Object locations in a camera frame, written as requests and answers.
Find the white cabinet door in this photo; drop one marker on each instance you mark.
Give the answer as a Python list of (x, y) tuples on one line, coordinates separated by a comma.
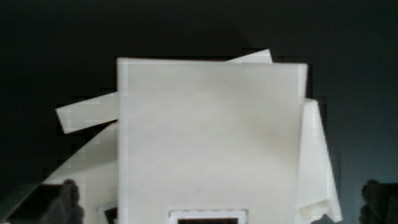
[(90, 113)]

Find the white cabinet top block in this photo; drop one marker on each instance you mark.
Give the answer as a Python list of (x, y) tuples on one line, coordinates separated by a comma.
[(211, 117)]

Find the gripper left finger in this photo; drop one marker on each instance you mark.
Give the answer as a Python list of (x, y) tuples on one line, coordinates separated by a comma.
[(43, 204)]

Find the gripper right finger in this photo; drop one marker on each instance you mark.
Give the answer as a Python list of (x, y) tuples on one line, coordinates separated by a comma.
[(379, 211)]

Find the white cabinet body box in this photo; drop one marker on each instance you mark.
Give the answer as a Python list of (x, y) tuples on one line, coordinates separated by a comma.
[(317, 204)]

